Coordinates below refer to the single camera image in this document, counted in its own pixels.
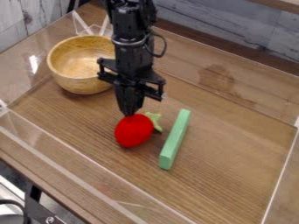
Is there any clear acrylic corner bracket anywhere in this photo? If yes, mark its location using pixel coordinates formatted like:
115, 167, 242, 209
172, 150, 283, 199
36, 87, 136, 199
71, 11, 114, 38

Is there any black cable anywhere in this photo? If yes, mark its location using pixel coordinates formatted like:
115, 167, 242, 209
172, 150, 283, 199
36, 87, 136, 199
0, 199, 33, 224

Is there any black table leg frame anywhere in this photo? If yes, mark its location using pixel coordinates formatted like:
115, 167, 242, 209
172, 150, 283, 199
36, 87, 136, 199
24, 185, 65, 224

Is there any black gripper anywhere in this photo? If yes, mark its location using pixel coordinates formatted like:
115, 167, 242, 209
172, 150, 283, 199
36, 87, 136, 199
98, 34, 166, 116

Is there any green rectangular block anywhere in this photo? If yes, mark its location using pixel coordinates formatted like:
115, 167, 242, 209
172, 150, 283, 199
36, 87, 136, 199
159, 109, 191, 170

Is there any wooden bowl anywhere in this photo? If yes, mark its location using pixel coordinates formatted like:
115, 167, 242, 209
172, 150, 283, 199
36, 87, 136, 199
47, 35, 115, 95

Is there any red plush strawberry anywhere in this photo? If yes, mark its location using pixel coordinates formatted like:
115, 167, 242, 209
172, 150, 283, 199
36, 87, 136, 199
115, 112, 163, 148

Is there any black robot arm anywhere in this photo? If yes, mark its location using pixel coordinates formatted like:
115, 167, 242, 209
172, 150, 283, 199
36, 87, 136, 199
98, 0, 167, 116

